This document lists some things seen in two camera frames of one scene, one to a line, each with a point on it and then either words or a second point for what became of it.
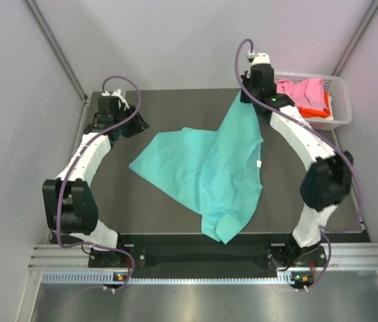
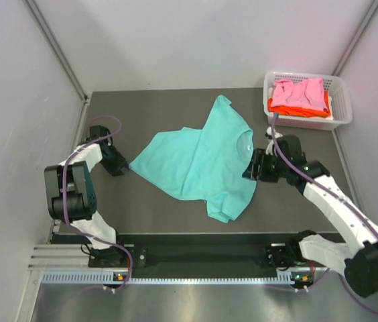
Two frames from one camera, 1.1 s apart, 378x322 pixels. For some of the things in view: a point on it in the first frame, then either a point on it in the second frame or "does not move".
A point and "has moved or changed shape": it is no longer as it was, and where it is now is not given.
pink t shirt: x=307 y=93 does not move
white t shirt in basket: x=331 y=116 does not move
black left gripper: x=139 y=125 -> x=121 y=162
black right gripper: x=243 y=98 -> x=260 y=157
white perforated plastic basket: x=338 y=90 does not move
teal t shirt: x=218 y=173 has moved or changed shape
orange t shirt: x=306 y=113 does not move
